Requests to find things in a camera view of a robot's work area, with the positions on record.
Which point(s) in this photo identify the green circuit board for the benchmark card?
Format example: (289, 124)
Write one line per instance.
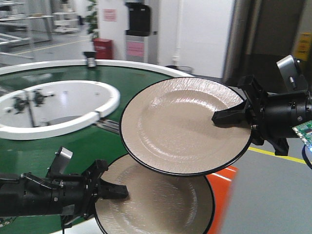
(304, 132)

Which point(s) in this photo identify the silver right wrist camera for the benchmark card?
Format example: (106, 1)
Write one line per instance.
(291, 73)

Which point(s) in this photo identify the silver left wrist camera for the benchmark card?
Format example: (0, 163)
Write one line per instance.
(61, 161)

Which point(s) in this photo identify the red fire extinguisher cabinet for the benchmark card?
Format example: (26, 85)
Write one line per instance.
(103, 48)

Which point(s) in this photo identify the left black bearing mount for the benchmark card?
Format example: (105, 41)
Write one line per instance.
(19, 104)

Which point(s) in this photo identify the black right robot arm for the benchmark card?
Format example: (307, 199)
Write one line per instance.
(271, 117)

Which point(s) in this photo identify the orange object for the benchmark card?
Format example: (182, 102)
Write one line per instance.
(221, 183)

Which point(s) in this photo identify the steel conveyor rollers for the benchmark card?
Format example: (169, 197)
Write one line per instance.
(108, 125)

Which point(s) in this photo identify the green potted plant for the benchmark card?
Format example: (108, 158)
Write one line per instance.
(92, 19)

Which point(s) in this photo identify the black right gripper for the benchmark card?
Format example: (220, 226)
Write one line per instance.
(254, 108)

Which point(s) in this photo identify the white outer conveyor rim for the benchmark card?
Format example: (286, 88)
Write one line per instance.
(98, 62)

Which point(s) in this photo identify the right black bearing mount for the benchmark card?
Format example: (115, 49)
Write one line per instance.
(39, 97)

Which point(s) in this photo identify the black bearing mount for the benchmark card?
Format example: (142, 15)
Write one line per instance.
(19, 104)
(39, 97)

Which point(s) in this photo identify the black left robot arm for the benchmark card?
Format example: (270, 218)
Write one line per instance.
(28, 195)

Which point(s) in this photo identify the yellow warning sign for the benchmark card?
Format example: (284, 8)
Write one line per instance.
(303, 47)

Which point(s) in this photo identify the black sensor box on rim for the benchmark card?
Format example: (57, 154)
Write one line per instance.
(90, 58)

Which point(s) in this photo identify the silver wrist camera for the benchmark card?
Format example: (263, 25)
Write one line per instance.
(291, 73)
(61, 161)

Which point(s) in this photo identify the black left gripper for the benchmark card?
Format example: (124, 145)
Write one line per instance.
(78, 193)

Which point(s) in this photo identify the beige plate black rim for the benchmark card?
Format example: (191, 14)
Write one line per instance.
(168, 128)
(156, 204)

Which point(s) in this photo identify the black water dispenser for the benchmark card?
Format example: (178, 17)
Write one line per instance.
(141, 37)

